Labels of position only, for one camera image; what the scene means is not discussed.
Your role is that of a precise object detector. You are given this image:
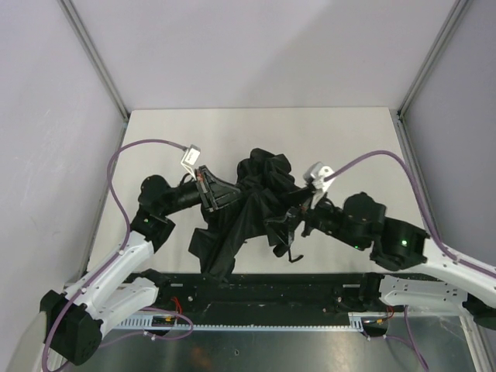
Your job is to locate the black folding umbrella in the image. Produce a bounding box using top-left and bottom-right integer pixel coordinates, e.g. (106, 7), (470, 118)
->
(188, 148), (299, 281)

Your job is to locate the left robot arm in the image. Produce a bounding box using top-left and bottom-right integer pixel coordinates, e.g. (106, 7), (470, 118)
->
(40, 166), (242, 370)

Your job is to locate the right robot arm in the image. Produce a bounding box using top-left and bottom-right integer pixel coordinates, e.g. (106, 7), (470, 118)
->
(264, 192), (495, 329)

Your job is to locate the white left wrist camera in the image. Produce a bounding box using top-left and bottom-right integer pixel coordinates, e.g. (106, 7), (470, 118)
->
(181, 145), (201, 177)

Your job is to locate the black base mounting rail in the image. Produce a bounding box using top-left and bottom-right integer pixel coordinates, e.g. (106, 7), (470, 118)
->
(142, 270), (404, 326)

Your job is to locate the right aluminium frame post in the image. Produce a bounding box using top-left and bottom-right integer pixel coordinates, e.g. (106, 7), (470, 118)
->
(397, 0), (472, 117)

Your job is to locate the aluminium frame post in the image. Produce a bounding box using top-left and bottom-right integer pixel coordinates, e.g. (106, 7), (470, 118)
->
(397, 0), (472, 117)
(57, 0), (131, 121)

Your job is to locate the grey slotted cable duct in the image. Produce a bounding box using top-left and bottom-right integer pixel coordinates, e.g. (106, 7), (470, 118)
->
(113, 312), (386, 332)

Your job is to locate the left aluminium frame post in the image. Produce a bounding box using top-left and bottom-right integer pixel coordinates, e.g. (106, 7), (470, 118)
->
(57, 0), (131, 121)

